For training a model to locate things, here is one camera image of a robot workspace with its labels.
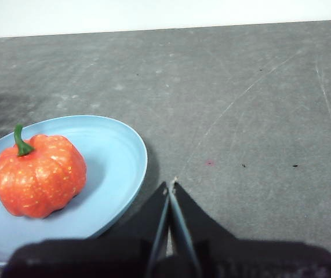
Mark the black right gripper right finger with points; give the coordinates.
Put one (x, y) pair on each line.
(255, 260)

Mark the blue plate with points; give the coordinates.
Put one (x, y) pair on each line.
(110, 162)

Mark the orange pumpkin with green stem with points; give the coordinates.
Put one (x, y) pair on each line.
(37, 179)

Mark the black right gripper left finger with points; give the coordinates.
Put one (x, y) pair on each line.
(95, 257)

